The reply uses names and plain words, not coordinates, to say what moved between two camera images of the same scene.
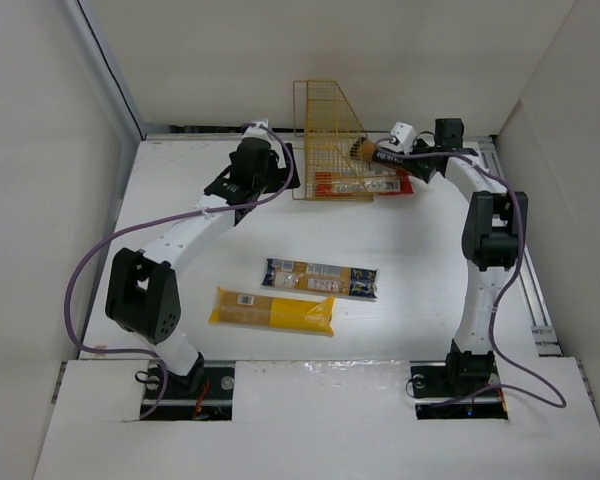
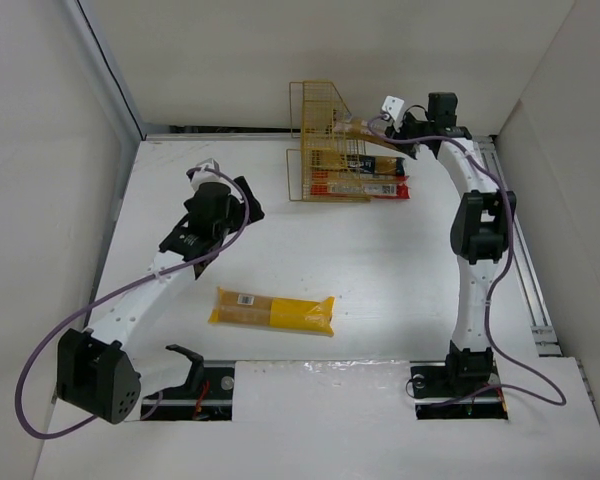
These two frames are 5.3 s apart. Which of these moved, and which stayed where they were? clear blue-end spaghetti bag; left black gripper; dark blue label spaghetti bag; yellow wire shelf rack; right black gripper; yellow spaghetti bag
Moved: dark blue label spaghetti bag; left black gripper; clear blue-end spaghetti bag; right black gripper
Stayed: yellow spaghetti bag; yellow wire shelf rack
